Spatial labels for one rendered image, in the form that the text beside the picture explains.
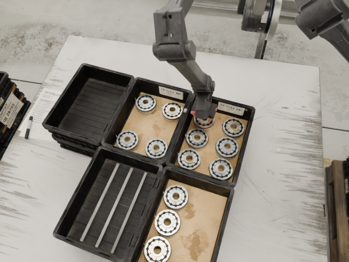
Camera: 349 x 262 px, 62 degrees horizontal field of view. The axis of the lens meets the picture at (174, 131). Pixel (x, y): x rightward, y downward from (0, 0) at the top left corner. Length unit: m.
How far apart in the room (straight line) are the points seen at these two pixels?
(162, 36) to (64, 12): 2.81
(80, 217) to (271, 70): 1.30
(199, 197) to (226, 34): 2.09
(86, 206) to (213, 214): 0.53
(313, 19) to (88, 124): 1.08
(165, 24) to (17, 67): 2.49
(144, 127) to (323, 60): 2.06
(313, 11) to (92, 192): 1.04
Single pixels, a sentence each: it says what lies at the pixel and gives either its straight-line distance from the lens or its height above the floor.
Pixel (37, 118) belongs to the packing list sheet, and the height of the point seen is 0.70.
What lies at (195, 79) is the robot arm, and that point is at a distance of 1.02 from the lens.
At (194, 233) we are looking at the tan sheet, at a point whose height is 0.83.
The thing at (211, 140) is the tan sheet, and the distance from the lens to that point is 1.37.
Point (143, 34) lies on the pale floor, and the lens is 3.09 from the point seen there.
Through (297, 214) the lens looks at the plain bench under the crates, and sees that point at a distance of 1.47.
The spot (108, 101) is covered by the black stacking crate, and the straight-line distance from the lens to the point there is 1.54.
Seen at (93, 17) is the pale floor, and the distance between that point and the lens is 3.40.
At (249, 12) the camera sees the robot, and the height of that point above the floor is 1.18.
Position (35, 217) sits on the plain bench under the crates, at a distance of 1.54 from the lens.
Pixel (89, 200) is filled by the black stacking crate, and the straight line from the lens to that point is 1.32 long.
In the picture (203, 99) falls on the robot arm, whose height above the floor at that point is 1.09.
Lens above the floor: 2.04
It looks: 60 degrees down
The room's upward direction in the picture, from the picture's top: 4 degrees counter-clockwise
